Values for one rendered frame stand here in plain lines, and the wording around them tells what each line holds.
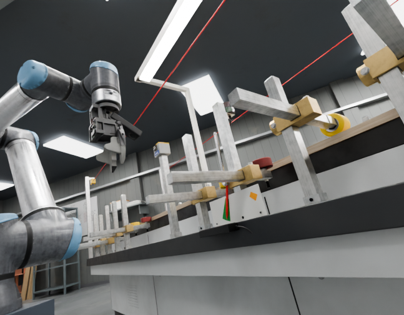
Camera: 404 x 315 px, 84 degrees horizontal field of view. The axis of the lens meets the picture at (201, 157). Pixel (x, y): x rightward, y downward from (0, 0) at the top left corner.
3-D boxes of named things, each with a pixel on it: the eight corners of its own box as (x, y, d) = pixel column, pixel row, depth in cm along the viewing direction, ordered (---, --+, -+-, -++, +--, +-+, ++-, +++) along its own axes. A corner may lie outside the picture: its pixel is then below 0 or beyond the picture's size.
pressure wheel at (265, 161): (271, 185, 79) (261, 155, 83) (254, 191, 85) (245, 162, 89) (283, 184, 84) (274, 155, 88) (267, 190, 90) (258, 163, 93)
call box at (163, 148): (160, 154, 124) (158, 141, 127) (154, 159, 129) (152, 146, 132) (171, 154, 128) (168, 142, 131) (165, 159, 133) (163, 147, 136)
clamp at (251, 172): (253, 178, 73) (249, 164, 75) (226, 190, 83) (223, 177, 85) (264, 178, 77) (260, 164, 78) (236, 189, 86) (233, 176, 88)
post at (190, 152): (206, 236, 93) (185, 132, 108) (202, 237, 95) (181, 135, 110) (213, 235, 95) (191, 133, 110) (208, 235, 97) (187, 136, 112)
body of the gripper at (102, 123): (89, 144, 70) (87, 111, 74) (117, 147, 76) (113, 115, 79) (97, 134, 65) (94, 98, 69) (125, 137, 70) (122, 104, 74)
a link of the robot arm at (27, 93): (-40, 121, 100) (31, 47, 67) (-4, 129, 110) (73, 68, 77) (-45, 146, 97) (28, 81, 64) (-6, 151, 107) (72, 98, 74)
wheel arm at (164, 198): (150, 205, 79) (148, 193, 81) (146, 207, 82) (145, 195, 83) (236, 196, 106) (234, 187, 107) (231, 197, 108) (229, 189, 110)
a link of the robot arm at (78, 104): (57, 85, 82) (76, 67, 76) (87, 97, 92) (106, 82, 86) (57, 107, 79) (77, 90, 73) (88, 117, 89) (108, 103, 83)
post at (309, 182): (331, 232, 55) (271, 73, 70) (318, 234, 57) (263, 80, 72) (338, 230, 57) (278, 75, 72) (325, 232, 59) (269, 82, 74)
